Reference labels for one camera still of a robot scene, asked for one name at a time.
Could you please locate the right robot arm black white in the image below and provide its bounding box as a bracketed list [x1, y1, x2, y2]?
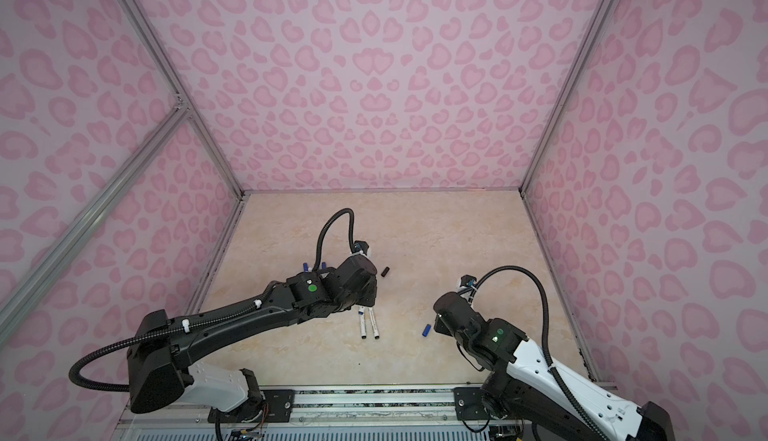
[433, 292, 675, 440]

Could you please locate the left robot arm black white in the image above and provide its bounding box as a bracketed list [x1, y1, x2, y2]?
[127, 254, 377, 421]

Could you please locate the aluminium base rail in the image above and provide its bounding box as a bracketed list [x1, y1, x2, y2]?
[110, 382, 637, 441]

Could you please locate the aluminium frame strut diagonal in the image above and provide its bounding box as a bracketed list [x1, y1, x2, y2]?
[1, 104, 189, 345]

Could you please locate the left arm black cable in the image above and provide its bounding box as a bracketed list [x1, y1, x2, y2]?
[68, 208, 356, 393]

